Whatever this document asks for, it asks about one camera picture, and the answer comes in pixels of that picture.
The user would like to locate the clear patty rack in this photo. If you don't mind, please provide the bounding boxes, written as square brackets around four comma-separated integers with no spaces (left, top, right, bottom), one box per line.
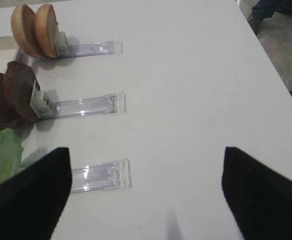
[41,92,127,120]

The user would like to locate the person foot brown shoe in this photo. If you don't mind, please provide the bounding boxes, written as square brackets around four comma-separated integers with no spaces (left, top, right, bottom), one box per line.
[247,0,292,35]

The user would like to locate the bun half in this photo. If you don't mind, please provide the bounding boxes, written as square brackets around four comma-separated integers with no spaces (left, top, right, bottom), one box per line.
[34,3,58,58]
[10,4,45,58]

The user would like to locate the green lettuce leaf right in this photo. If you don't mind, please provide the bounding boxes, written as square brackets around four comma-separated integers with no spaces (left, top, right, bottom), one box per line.
[0,128,24,184]

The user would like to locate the grey patty pusher block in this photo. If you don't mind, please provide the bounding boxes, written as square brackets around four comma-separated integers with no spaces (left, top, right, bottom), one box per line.
[29,86,55,119]

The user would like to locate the clear bun rack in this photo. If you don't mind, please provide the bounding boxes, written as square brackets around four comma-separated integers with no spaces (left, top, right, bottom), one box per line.
[15,39,124,61]

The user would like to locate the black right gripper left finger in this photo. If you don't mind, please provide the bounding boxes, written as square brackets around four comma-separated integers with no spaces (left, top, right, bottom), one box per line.
[0,147,72,240]

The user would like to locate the brown meat patty outer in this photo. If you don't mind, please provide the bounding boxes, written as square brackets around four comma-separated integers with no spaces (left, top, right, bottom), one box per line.
[3,61,41,123]

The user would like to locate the bun half outer right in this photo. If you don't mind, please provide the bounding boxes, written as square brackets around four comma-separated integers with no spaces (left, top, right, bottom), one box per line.
[34,3,58,58]

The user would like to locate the bun half inner right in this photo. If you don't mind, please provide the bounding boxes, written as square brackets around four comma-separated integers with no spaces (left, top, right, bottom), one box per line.
[10,4,45,58]

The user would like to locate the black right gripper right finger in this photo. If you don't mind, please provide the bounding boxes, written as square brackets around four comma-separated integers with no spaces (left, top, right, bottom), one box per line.
[221,147,292,240]

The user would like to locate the clear lettuce rack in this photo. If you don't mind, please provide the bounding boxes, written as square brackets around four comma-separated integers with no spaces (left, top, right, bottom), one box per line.
[70,158,132,194]

